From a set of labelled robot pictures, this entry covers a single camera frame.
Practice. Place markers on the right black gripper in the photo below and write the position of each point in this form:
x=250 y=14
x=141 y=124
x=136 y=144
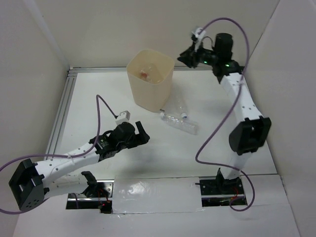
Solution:
x=186 y=57

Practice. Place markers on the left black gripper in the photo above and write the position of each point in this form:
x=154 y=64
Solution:
x=140 y=138

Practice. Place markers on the clear bottle blue cap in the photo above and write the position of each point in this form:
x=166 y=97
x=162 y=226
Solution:
x=180 y=106

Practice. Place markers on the red-capped labelled small bottle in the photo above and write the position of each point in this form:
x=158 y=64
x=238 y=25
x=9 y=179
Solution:
x=144 y=75

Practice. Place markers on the clear bottle white cap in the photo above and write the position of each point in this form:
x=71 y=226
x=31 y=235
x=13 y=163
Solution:
x=155 y=75

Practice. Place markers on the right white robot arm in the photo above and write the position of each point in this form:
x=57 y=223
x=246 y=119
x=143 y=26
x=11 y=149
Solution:
x=252 y=127

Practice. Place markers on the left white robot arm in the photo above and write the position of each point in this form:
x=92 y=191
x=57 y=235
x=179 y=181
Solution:
x=34 y=182

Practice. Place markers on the beige plastic bin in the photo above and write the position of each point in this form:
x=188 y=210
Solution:
x=149 y=96

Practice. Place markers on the white taped front panel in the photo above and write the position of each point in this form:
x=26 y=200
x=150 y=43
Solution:
x=160 y=195

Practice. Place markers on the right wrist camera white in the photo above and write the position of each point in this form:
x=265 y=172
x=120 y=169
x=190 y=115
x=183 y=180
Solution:
x=197 y=34

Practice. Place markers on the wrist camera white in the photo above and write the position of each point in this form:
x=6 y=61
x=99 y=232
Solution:
x=197 y=34
x=123 y=117

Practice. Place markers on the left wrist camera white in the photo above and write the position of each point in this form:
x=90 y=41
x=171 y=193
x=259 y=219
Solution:
x=123 y=117

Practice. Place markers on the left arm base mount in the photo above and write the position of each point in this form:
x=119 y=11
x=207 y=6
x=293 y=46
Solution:
x=101 y=200

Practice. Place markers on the aluminium frame rail left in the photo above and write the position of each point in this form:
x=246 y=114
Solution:
x=57 y=132

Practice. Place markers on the aluminium frame rail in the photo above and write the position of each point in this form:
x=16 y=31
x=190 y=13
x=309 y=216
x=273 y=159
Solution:
x=123 y=69
x=57 y=132

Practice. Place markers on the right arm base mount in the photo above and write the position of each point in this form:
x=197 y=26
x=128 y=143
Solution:
x=213 y=195

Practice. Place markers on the aluminium frame rail back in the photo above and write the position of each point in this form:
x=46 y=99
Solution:
x=123 y=69

